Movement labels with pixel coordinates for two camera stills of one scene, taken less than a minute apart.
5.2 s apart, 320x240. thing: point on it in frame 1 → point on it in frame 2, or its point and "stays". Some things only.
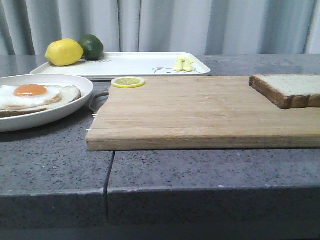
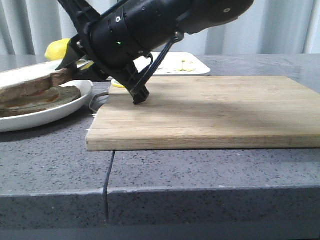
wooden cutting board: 198,112 stays
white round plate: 8,123 stays
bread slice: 288,91 → 25,80
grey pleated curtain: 28,27 stays
